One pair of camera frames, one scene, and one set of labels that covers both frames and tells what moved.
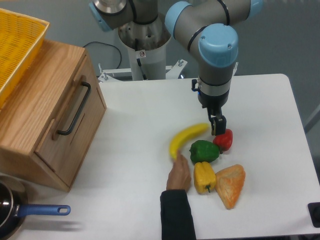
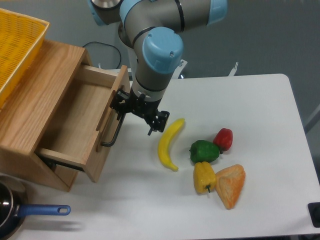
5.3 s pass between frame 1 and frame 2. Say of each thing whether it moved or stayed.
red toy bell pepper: stayed
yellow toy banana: moved
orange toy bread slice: stayed
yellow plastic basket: stayed
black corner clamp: stayed
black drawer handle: moved
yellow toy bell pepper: stayed
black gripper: moved
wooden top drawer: moved
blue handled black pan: stayed
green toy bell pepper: stayed
